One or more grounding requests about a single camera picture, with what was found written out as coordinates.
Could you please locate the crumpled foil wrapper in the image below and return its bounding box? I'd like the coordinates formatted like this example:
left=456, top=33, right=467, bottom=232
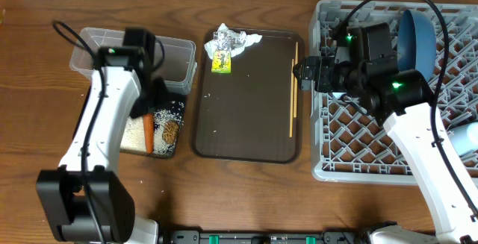
left=204, top=23, right=247, bottom=59

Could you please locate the crumpled white tissue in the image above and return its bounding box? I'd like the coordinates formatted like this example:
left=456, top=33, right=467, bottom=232
left=238, top=34, right=262, bottom=54

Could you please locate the orange carrot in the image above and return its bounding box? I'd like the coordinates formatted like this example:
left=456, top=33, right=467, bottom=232
left=143, top=113, right=154, bottom=154

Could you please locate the light blue cup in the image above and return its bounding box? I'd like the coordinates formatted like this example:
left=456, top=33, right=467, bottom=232
left=447, top=122, right=477, bottom=157

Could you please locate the white rice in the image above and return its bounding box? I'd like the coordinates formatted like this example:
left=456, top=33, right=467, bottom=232
left=120, top=101, right=185, bottom=159

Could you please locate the clear plastic bin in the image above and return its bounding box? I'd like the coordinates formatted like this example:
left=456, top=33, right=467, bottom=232
left=69, top=27, right=197, bottom=95

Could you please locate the brown mushroom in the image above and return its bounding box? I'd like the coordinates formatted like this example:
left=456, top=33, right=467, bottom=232
left=162, top=120, right=179, bottom=145

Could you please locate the brown serving tray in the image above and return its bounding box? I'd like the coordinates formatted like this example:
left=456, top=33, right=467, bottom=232
left=191, top=30, right=305, bottom=164

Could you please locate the yellow snack wrapper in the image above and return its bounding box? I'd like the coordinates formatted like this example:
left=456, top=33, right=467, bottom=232
left=211, top=50, right=232, bottom=74

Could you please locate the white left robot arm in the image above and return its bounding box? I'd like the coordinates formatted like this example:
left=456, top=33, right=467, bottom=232
left=36, top=28, right=169, bottom=243

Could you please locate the black waste tray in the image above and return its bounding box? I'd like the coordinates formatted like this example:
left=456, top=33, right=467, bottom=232
left=72, top=81, right=187, bottom=160

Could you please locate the dark blue plate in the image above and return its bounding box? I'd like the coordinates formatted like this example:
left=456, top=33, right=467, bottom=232
left=397, top=10, right=436, bottom=81

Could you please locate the wooden chopstick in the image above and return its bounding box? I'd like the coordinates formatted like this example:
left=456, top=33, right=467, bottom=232
left=293, top=42, right=299, bottom=118
left=289, top=59, right=295, bottom=138

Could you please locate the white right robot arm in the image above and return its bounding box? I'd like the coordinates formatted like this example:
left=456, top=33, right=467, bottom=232
left=293, top=22, right=477, bottom=243

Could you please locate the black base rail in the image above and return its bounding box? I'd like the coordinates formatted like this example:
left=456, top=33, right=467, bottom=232
left=157, top=230, right=370, bottom=244

